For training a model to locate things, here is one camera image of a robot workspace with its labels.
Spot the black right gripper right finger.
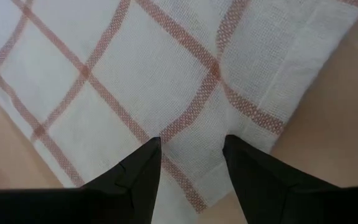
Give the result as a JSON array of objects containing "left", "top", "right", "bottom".
[{"left": 221, "top": 134, "right": 358, "bottom": 224}]

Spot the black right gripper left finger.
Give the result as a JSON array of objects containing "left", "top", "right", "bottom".
[{"left": 0, "top": 136, "right": 163, "bottom": 224}]

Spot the white towel with red grid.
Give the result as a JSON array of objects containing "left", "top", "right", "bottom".
[{"left": 0, "top": 0, "right": 358, "bottom": 224}]

